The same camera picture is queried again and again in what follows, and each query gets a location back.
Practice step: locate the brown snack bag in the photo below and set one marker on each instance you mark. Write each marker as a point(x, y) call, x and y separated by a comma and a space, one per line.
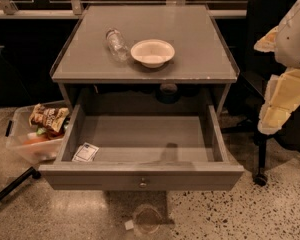
point(48, 117)

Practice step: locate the round metal drawer knob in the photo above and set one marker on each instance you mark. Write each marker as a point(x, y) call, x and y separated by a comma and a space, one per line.
point(142, 183)

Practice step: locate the grey cabinet desk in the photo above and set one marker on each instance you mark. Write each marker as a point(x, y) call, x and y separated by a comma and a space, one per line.
point(201, 57)

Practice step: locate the clear glass jar on floor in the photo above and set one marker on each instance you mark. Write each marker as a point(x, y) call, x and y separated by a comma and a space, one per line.
point(146, 219)

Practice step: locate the clear plastic bottle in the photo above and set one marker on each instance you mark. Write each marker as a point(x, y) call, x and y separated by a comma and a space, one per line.
point(117, 44)

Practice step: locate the clear plastic storage bin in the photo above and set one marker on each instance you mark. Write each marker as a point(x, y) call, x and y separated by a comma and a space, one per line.
point(36, 132)

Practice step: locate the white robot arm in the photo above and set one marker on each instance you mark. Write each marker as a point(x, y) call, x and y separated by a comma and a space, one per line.
point(284, 40)

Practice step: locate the white bowl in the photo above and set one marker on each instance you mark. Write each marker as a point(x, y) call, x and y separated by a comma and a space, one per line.
point(152, 53)

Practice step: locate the orange item in bin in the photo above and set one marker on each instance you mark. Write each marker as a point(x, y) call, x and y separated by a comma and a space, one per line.
point(33, 138)

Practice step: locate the black office chair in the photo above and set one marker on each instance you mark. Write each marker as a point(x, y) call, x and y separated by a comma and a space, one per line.
point(248, 93)

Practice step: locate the white paper packet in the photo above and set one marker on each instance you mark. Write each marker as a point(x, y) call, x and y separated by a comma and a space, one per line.
point(85, 153)

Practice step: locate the black chair leg with caster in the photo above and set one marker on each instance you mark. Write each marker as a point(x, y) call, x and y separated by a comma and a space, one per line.
point(30, 172)

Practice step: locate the metal window railing frame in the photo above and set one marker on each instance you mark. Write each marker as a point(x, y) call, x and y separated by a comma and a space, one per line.
point(73, 0)

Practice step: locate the grey top drawer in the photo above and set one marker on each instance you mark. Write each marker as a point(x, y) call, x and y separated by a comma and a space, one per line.
point(173, 146)

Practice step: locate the foam-padded gripper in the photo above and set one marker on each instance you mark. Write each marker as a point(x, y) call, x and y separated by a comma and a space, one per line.
point(295, 42)

